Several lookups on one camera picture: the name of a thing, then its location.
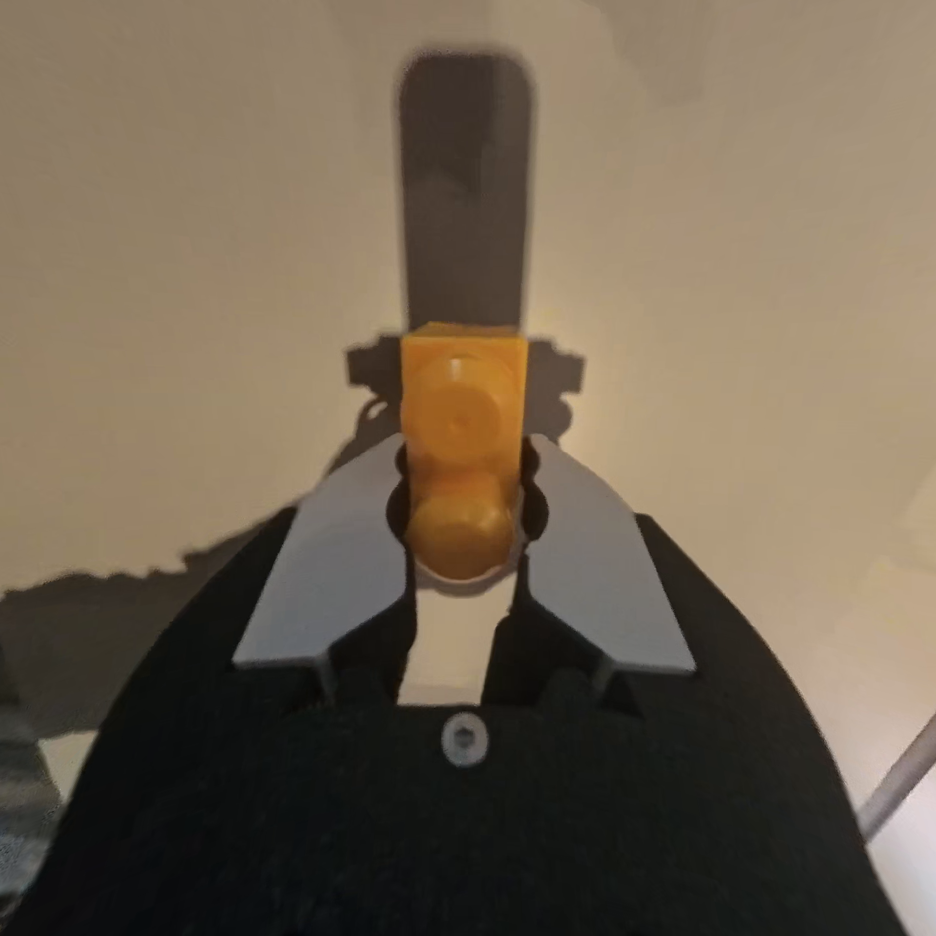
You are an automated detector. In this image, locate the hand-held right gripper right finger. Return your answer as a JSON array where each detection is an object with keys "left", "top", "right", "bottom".
[{"left": 512, "top": 433, "right": 697, "bottom": 692}]

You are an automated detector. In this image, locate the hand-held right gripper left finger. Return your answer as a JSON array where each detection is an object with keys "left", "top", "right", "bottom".
[{"left": 233, "top": 433, "right": 418, "bottom": 688}]

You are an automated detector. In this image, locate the yellow two-stud toy block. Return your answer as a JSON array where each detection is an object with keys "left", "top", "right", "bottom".
[{"left": 400, "top": 322, "right": 529, "bottom": 582}]

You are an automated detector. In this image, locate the grey metal rod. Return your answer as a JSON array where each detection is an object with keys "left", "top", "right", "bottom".
[{"left": 856, "top": 731, "right": 936, "bottom": 842}]

